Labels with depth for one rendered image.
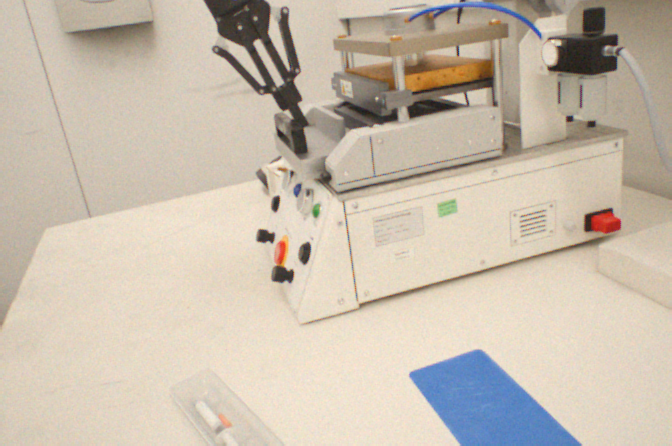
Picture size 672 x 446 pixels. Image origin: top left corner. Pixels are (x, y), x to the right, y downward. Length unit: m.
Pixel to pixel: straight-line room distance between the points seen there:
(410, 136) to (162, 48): 1.64
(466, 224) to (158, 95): 1.67
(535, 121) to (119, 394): 0.67
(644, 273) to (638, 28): 0.52
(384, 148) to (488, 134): 0.16
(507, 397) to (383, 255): 0.25
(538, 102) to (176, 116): 1.69
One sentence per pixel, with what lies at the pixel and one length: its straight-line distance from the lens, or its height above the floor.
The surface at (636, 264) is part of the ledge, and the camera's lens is 0.82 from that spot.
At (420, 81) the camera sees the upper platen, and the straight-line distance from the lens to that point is 0.80.
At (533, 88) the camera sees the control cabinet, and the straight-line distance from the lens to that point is 0.83.
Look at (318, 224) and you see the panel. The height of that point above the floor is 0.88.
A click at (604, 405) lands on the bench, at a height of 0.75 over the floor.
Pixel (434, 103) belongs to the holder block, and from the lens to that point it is 0.92.
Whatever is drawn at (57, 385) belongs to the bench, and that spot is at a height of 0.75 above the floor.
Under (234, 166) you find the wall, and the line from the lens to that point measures 2.35.
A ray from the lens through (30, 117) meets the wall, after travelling 2.31.
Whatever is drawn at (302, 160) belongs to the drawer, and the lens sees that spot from 0.75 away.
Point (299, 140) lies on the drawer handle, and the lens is 0.78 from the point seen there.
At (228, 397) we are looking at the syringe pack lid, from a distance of 0.65.
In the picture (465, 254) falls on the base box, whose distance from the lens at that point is 0.82.
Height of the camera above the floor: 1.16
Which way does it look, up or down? 19 degrees down
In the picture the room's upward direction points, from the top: 8 degrees counter-clockwise
